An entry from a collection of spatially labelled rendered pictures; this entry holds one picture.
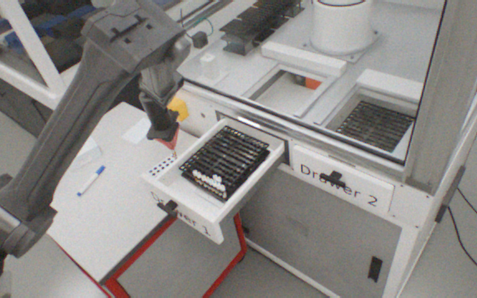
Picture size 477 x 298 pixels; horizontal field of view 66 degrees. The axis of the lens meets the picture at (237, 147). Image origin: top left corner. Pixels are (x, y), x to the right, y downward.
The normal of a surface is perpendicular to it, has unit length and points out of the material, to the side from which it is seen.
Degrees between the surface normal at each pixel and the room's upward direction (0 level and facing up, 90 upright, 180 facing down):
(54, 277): 0
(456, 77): 90
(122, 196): 0
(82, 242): 0
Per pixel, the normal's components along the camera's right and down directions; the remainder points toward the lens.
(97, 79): -0.18, 0.37
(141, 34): 0.51, -0.49
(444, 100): -0.62, 0.61
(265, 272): -0.14, -0.70
